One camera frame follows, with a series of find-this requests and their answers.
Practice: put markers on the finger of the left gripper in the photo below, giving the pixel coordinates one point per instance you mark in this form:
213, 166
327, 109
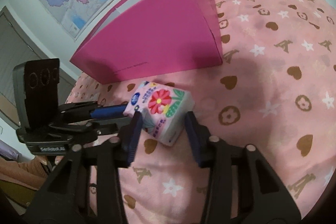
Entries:
67, 135
108, 112

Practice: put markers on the pink patterned blanket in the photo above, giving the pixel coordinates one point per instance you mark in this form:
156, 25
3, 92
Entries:
275, 89

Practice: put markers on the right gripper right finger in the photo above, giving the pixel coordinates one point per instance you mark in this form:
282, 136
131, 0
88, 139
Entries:
198, 136

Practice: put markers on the pink cardboard box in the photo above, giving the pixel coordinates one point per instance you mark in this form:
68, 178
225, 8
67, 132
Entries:
143, 38

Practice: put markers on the grey door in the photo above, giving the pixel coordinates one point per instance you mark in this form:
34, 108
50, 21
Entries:
16, 48

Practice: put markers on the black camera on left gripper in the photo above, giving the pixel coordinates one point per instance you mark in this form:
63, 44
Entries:
36, 93

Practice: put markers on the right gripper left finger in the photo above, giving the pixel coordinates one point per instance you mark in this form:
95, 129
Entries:
129, 135

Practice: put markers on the pink floral tissue pack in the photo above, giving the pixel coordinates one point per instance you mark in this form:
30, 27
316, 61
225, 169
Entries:
163, 110

